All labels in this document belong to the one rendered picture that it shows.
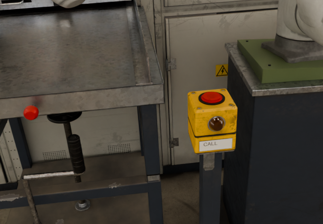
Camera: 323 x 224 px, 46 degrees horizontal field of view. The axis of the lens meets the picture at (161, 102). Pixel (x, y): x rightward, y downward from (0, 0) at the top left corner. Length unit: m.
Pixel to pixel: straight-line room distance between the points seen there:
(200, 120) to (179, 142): 1.12
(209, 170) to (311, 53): 0.56
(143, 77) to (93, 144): 0.93
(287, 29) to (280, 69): 0.14
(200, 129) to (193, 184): 1.19
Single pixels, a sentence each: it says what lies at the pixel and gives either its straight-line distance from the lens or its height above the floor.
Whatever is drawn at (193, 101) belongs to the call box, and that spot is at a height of 0.90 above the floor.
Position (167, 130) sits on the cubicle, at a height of 0.25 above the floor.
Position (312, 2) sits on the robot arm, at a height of 1.00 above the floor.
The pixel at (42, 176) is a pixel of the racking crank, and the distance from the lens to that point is 1.03.
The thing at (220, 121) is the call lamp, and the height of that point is 0.88.
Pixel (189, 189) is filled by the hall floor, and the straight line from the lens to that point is 1.87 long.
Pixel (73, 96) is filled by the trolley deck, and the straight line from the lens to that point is 0.93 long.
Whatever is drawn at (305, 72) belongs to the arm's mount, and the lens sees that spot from 1.16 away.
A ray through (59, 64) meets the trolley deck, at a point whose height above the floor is 0.85.
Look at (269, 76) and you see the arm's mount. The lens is 1.13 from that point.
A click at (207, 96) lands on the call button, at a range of 0.73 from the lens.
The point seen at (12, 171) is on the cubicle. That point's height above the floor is 0.12.
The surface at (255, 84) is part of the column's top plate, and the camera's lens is 1.13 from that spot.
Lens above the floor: 1.26
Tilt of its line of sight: 29 degrees down
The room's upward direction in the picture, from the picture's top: 3 degrees counter-clockwise
